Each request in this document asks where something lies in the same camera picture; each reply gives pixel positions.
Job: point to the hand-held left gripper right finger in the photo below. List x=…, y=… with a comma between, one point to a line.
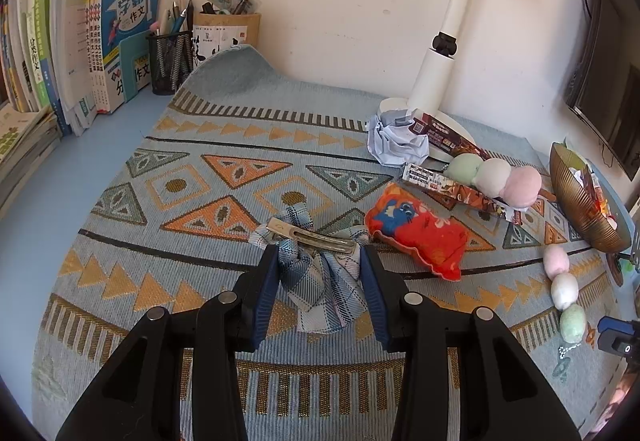
x=375, y=301

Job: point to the black mesh pen holder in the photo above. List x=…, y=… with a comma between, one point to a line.
x=167, y=63

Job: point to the white desk lamp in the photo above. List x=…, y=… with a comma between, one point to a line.
x=445, y=66

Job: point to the blue pen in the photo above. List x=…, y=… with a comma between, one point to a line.
x=177, y=21

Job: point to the brown ribbed bowl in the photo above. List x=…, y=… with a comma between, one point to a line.
x=580, y=211

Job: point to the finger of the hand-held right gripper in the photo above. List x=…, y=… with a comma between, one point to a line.
x=620, y=338

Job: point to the row of upright books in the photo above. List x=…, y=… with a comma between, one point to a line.
x=75, y=31

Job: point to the crumpled light blue paper ball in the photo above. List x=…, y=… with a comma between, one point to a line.
x=397, y=141

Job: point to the blue patterned woven mat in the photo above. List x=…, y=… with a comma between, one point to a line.
x=200, y=221

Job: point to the black monitor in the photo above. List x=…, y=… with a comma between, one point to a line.
x=610, y=86

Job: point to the black pen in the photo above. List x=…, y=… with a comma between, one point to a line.
x=190, y=16

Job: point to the stack of flat books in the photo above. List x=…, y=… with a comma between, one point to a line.
x=20, y=146

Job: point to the tan wooden pen holder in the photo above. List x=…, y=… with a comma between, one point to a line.
x=225, y=41

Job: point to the teal bookend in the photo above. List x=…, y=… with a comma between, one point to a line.
x=135, y=68

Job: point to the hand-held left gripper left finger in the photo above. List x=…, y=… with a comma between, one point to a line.
x=265, y=301

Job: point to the dark red snack wrapper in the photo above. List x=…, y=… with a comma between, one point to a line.
x=445, y=133

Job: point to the blue plaid bow hair clip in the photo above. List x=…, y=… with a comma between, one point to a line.
x=305, y=281

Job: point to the red printed fabric pouch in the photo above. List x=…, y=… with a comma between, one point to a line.
x=425, y=231

